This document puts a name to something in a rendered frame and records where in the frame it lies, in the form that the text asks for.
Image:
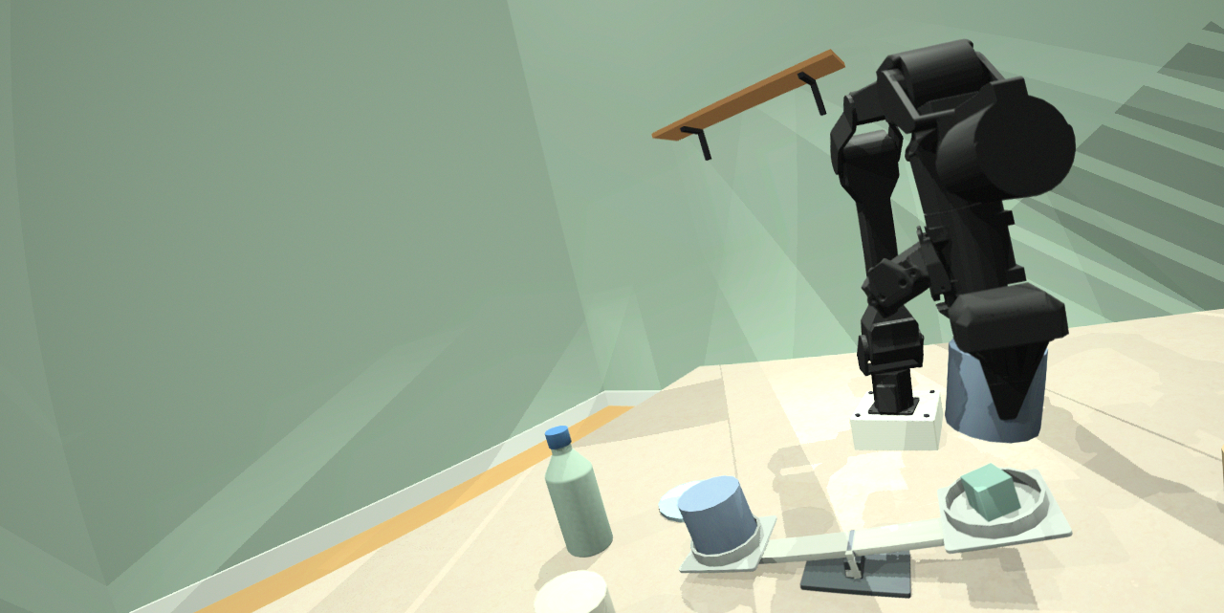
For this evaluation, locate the pale green cube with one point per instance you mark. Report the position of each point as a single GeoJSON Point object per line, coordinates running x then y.
{"type": "Point", "coordinates": [991, 492]}

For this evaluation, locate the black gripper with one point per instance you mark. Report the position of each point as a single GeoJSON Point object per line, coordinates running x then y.
{"type": "Point", "coordinates": [1007, 328]}

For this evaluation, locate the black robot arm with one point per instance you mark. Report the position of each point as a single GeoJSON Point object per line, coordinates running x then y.
{"type": "Point", "coordinates": [976, 137]}

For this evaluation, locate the grey balance beam with flat pans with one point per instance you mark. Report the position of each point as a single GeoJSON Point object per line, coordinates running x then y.
{"type": "Point", "coordinates": [876, 561]}

